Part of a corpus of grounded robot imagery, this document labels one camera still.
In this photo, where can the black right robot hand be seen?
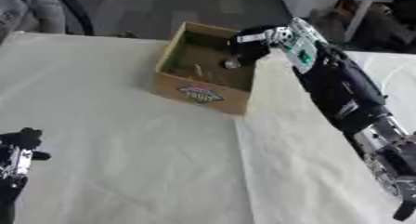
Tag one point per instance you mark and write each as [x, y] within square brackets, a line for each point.
[249, 49]

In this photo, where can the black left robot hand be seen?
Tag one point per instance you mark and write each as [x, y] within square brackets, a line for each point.
[16, 147]

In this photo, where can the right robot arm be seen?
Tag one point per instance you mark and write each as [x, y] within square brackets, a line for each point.
[341, 88]

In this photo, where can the tan cardboard box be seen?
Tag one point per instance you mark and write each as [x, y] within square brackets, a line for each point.
[208, 69]

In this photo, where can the white table leg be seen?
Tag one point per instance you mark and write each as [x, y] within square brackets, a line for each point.
[362, 10]

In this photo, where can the person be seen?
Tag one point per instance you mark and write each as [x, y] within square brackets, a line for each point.
[27, 9]

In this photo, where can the black chair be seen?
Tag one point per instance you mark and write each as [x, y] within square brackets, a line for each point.
[76, 9]

